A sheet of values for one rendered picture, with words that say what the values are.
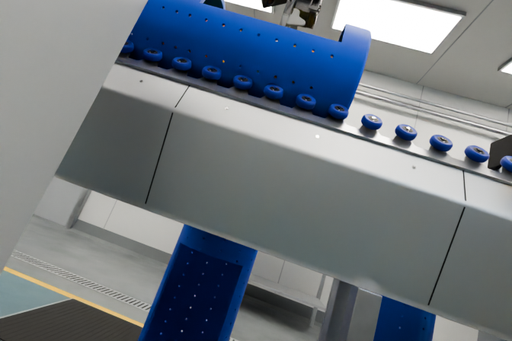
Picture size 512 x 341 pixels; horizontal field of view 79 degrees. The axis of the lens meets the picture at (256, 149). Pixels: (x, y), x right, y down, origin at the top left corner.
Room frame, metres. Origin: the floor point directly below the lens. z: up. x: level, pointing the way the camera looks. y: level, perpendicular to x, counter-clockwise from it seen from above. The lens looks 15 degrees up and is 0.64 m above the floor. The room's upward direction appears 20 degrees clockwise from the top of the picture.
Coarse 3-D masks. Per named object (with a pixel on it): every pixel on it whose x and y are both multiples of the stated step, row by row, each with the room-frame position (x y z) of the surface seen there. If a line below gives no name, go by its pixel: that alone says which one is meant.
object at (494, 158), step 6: (504, 138) 0.67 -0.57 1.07; (510, 138) 0.65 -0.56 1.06; (492, 144) 0.71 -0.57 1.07; (498, 144) 0.69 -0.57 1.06; (504, 144) 0.67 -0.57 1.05; (510, 144) 0.65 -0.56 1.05; (492, 150) 0.71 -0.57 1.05; (498, 150) 0.69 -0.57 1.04; (504, 150) 0.67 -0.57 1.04; (510, 150) 0.65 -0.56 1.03; (492, 156) 0.71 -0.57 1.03; (498, 156) 0.69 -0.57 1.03; (492, 162) 0.71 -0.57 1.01; (498, 162) 0.68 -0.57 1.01; (492, 168) 0.71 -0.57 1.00; (498, 168) 0.70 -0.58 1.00
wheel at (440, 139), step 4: (432, 136) 0.60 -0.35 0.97; (436, 136) 0.60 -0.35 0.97; (440, 136) 0.60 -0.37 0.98; (444, 136) 0.60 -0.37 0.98; (432, 140) 0.60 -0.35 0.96; (436, 140) 0.59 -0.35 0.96; (440, 140) 0.59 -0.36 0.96; (444, 140) 0.59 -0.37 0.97; (448, 140) 0.60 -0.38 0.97; (432, 144) 0.60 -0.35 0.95; (436, 144) 0.59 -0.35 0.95; (440, 144) 0.58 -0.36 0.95; (444, 144) 0.58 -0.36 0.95; (448, 144) 0.58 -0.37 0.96; (452, 144) 0.59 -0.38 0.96; (436, 148) 0.60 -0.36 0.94; (440, 148) 0.59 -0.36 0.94; (444, 148) 0.59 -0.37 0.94; (448, 148) 0.59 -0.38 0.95
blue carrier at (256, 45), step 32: (160, 0) 0.63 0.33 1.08; (192, 0) 0.63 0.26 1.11; (224, 0) 0.75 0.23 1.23; (160, 32) 0.65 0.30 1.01; (192, 32) 0.64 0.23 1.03; (224, 32) 0.62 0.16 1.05; (256, 32) 0.61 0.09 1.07; (288, 32) 0.60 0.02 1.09; (352, 32) 0.60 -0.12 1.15; (160, 64) 0.71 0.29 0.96; (192, 64) 0.68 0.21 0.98; (224, 64) 0.65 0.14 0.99; (256, 64) 0.63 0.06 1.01; (288, 64) 0.61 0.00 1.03; (320, 64) 0.60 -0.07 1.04; (352, 64) 0.59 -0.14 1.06; (256, 96) 0.69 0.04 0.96; (288, 96) 0.66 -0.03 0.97; (320, 96) 0.63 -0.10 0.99; (352, 96) 0.61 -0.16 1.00
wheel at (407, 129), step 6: (396, 126) 0.61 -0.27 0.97; (402, 126) 0.61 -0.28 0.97; (408, 126) 0.61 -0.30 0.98; (396, 132) 0.61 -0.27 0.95; (402, 132) 0.59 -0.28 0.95; (408, 132) 0.59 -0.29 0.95; (414, 132) 0.59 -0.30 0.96; (402, 138) 0.60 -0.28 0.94; (408, 138) 0.59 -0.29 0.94; (414, 138) 0.60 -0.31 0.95
